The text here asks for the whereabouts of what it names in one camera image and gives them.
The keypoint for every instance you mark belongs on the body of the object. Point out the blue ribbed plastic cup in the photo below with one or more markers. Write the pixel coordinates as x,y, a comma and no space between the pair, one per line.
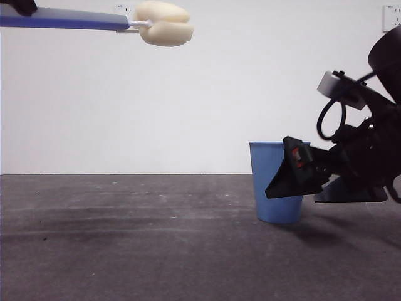
266,166

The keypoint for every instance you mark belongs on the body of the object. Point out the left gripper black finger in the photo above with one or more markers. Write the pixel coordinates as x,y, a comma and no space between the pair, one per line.
25,7

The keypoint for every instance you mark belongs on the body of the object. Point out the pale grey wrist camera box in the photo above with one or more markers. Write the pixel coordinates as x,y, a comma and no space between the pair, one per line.
338,89

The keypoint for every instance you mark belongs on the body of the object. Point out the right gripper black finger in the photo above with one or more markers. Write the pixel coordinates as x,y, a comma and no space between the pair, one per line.
297,182
351,194

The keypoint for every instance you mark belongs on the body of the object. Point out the white wall power outlet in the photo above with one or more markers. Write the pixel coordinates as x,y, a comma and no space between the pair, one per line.
391,15
120,8

